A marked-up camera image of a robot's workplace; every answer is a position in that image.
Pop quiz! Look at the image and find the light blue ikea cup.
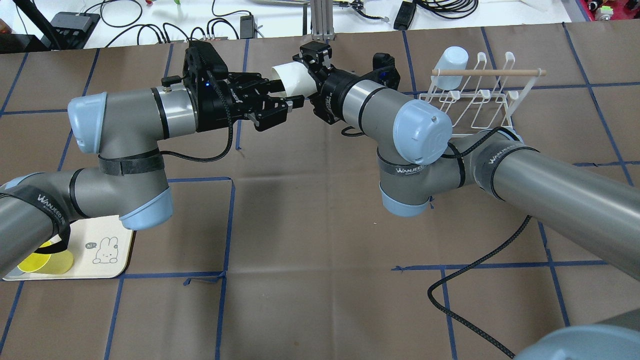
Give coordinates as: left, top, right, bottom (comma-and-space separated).
435, 46, 469, 70

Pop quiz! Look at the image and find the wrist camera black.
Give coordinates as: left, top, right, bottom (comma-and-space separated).
292, 41, 333, 69
161, 39, 229, 96

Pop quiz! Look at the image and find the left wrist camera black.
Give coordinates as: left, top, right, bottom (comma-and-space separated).
161, 39, 229, 96

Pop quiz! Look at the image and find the cream white cup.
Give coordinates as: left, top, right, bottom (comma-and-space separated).
270, 61, 318, 98

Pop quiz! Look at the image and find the cream serving tray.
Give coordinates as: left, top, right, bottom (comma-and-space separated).
2, 215, 133, 281

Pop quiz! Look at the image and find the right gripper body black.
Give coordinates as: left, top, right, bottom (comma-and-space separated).
307, 64, 360, 125

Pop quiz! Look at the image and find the coiled black cable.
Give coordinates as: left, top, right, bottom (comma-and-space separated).
415, 0, 480, 20

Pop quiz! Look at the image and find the brown paper table mat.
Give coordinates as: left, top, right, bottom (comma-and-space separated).
0, 20, 639, 360

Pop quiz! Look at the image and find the red tray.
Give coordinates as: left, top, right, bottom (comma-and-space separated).
575, 0, 640, 21

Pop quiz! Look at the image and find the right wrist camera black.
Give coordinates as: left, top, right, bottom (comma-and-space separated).
292, 41, 333, 69

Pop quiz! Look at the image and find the white wire cup rack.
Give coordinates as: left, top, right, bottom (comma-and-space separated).
417, 51, 547, 138

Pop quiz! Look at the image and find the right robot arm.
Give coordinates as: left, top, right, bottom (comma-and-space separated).
304, 63, 639, 360

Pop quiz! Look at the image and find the yellow cup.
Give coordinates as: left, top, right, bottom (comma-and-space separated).
17, 249, 74, 275

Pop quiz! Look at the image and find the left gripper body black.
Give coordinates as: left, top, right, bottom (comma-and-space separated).
195, 72, 290, 133

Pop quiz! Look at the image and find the aluminium frame post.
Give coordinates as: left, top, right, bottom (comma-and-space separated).
310, 0, 335, 41

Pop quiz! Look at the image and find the black power adapter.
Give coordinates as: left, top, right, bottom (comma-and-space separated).
393, 0, 417, 31

